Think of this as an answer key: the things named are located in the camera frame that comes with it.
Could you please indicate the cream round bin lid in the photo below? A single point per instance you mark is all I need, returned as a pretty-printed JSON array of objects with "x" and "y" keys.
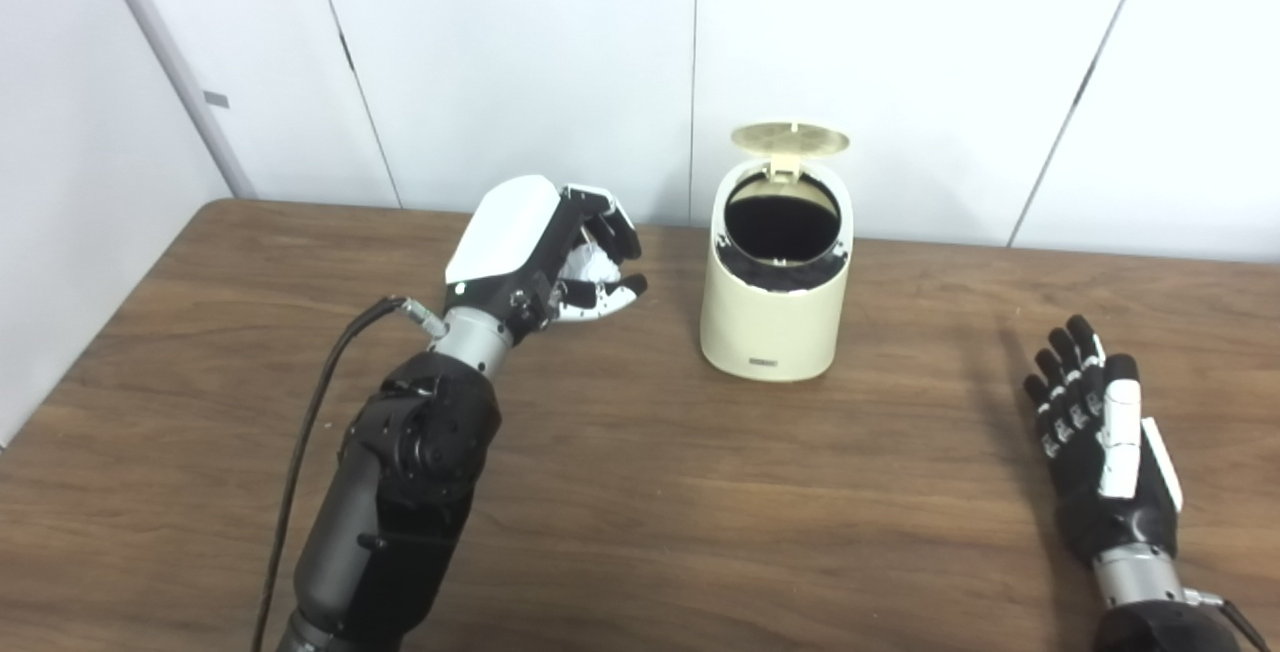
[{"x": 790, "y": 138}]

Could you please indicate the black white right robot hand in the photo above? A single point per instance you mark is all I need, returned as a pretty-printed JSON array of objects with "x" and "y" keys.
[{"x": 1110, "y": 472}]

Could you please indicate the white paper ball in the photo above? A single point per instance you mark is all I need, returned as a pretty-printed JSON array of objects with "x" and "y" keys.
[{"x": 588, "y": 262}]

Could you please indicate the cream-colored round bin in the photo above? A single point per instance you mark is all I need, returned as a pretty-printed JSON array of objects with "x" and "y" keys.
[{"x": 770, "y": 322}]

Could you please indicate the gray wall corner trim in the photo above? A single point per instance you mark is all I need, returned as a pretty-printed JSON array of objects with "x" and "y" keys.
[{"x": 170, "y": 62}]

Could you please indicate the small gray wall tag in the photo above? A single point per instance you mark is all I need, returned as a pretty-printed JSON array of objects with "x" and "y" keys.
[{"x": 216, "y": 100}]

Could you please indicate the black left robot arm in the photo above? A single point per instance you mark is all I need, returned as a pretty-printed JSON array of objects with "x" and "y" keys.
[{"x": 400, "y": 492}]

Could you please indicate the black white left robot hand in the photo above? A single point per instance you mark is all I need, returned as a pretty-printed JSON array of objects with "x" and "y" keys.
[{"x": 505, "y": 232}]

